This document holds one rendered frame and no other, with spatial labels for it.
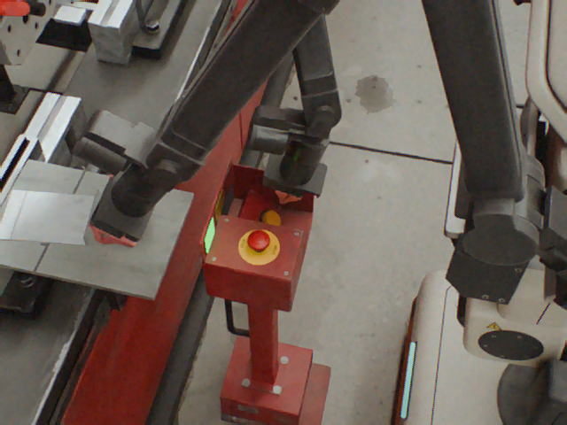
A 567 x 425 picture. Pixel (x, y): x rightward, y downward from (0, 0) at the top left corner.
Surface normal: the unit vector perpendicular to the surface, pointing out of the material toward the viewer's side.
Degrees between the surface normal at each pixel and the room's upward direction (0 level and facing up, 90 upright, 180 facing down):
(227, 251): 0
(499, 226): 91
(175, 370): 0
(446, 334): 0
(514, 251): 91
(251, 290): 90
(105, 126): 27
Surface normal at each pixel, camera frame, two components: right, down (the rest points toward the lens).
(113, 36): -0.24, 0.79
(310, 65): -0.05, 0.45
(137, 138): 0.50, -0.37
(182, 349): 0.00, -0.58
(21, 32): 0.97, 0.20
